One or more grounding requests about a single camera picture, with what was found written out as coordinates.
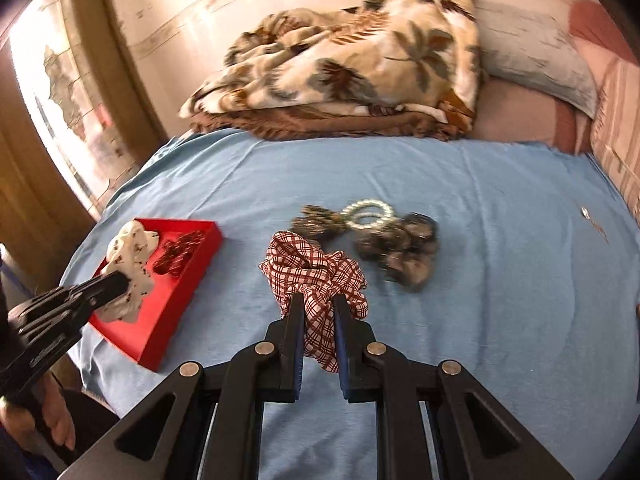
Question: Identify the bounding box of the white spotted scrunchie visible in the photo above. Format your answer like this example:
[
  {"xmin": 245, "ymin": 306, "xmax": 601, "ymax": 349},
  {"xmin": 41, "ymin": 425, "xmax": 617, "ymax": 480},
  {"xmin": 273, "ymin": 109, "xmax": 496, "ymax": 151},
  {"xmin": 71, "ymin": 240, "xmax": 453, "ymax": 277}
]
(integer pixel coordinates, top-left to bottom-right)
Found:
[{"xmin": 97, "ymin": 220, "xmax": 162, "ymax": 324}]

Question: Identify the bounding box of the light blue cloth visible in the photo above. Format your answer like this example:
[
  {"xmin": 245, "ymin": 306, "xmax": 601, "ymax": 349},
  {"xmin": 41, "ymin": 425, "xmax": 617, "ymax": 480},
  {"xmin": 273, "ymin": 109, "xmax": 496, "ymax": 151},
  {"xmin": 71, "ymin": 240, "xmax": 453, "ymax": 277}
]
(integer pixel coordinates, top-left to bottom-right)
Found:
[{"xmin": 60, "ymin": 127, "xmax": 640, "ymax": 480}]

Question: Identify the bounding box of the person's dark clothing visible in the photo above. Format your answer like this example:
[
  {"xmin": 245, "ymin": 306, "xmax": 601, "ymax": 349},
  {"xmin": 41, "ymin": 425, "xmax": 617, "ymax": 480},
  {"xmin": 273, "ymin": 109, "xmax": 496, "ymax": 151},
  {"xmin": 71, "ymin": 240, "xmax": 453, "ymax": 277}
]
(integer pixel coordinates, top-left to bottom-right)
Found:
[{"xmin": 50, "ymin": 360, "xmax": 121, "ymax": 466}]

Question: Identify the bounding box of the pink bed sheet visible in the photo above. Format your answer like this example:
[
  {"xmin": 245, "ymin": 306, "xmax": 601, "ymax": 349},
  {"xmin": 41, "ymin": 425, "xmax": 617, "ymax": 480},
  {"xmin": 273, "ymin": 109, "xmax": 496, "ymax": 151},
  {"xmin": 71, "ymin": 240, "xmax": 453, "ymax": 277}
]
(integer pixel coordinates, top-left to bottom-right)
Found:
[{"xmin": 470, "ymin": 80, "xmax": 593, "ymax": 156}]

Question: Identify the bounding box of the wooden door with glass pane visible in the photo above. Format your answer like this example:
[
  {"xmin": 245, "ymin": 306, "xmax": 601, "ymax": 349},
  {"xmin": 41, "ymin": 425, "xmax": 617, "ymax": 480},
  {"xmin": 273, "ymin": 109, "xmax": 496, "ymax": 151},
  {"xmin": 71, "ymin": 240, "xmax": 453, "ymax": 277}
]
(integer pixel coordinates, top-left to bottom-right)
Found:
[{"xmin": 0, "ymin": 0, "xmax": 171, "ymax": 291}]

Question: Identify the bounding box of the red tray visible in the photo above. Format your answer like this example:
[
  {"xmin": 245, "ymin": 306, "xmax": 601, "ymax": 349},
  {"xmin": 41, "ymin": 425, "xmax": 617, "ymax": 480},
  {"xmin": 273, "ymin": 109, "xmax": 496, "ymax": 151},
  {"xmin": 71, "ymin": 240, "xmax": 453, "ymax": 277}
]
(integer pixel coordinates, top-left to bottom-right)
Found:
[{"xmin": 89, "ymin": 217, "xmax": 224, "ymax": 373}]

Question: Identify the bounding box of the red white checked scrunchie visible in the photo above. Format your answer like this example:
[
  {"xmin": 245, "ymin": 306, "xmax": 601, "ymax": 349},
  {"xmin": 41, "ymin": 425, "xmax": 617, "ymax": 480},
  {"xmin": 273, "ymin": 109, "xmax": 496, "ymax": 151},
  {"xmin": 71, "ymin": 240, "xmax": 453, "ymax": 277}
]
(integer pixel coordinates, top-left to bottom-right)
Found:
[{"xmin": 258, "ymin": 230, "xmax": 370, "ymax": 375}]

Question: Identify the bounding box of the cream leaf print blanket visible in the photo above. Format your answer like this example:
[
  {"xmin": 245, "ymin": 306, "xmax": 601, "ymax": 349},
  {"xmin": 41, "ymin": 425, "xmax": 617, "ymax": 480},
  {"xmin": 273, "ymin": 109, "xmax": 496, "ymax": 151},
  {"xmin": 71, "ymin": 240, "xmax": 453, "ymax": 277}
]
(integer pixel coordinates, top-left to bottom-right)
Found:
[{"xmin": 179, "ymin": 0, "xmax": 488, "ymax": 123}]

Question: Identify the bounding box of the pink striped pillow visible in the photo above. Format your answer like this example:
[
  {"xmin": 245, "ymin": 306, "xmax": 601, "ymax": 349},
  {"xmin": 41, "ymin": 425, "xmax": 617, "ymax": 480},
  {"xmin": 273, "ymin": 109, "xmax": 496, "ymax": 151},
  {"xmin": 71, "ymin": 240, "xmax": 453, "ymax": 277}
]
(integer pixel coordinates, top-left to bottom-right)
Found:
[{"xmin": 567, "ymin": 0, "xmax": 640, "ymax": 211}]

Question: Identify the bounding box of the person's left hand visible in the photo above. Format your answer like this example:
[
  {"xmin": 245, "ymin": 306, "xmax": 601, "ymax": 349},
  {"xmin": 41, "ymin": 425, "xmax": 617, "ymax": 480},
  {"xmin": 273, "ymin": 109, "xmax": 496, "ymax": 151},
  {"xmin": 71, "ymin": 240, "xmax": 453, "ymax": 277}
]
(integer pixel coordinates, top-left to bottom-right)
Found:
[{"xmin": 0, "ymin": 375, "xmax": 77, "ymax": 453}]

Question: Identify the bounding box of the pale blue pillow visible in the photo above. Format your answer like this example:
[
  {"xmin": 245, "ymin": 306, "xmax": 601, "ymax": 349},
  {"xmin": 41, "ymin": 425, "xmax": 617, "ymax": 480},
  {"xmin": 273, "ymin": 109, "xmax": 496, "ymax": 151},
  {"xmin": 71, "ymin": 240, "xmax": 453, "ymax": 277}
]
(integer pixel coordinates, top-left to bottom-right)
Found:
[{"xmin": 472, "ymin": 0, "xmax": 598, "ymax": 121}]

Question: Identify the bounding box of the red dotted bow scrunchie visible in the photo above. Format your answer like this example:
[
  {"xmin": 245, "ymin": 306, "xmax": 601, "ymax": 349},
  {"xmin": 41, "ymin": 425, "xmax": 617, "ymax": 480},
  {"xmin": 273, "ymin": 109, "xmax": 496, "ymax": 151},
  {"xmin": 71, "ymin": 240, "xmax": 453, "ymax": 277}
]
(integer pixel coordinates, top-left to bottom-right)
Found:
[{"xmin": 152, "ymin": 230, "xmax": 206, "ymax": 277}]

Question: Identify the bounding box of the brown ribbed blanket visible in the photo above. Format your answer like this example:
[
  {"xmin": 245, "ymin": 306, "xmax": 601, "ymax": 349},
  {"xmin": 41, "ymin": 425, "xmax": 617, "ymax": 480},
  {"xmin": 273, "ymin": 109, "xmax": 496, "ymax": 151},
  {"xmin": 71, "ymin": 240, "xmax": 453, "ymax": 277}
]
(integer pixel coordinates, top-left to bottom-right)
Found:
[{"xmin": 192, "ymin": 105, "xmax": 476, "ymax": 142}]

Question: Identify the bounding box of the small gold jewelry piece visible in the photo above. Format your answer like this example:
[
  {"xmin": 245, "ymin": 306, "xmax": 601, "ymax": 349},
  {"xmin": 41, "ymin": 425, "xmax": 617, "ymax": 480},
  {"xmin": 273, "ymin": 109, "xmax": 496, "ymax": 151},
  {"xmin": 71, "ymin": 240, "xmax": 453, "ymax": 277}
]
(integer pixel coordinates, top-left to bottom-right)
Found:
[{"xmin": 580, "ymin": 205, "xmax": 611, "ymax": 246}]

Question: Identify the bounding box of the dark floral scrunchie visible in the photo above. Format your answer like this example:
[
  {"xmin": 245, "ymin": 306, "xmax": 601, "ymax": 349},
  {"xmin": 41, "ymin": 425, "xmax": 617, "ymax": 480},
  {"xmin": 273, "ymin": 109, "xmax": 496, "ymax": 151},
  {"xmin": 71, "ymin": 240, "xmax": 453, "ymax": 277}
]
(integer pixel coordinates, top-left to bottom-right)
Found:
[{"xmin": 355, "ymin": 212, "xmax": 441, "ymax": 293}]

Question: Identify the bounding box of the brown gold sequin scrunchie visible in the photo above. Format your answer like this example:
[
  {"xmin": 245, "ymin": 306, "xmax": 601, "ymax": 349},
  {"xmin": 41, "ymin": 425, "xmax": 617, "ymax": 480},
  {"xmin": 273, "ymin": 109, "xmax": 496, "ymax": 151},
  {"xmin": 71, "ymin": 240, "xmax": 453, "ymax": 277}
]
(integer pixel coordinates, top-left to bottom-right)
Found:
[{"xmin": 290, "ymin": 204, "xmax": 346, "ymax": 241}]

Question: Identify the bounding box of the large pearl bracelet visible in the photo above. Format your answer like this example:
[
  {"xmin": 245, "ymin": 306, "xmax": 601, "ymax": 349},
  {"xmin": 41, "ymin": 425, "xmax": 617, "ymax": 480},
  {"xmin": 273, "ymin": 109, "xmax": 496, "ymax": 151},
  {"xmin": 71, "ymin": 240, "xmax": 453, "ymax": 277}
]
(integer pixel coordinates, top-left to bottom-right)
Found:
[{"xmin": 340, "ymin": 199, "xmax": 396, "ymax": 233}]

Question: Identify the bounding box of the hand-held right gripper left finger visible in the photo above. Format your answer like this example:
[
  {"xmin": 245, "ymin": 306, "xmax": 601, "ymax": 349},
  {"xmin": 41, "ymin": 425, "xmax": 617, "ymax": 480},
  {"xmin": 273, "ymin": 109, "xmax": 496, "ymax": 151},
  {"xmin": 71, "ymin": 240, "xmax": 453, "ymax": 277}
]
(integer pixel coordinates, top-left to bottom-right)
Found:
[{"xmin": 57, "ymin": 292, "xmax": 306, "ymax": 480}]

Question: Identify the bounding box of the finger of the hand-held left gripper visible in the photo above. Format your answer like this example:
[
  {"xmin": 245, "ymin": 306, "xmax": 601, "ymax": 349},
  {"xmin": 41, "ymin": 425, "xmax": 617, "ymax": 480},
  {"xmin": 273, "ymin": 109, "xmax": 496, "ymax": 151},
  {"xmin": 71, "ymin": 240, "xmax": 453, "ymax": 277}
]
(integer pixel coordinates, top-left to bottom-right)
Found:
[{"xmin": 60, "ymin": 271, "xmax": 133, "ymax": 317}]

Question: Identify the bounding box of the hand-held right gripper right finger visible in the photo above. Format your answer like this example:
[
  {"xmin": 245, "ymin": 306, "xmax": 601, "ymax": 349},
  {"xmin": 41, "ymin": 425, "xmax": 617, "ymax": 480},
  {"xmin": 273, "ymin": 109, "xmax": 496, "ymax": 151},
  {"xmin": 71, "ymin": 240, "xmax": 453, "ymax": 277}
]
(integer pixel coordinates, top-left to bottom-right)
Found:
[{"xmin": 332, "ymin": 294, "xmax": 576, "ymax": 480}]

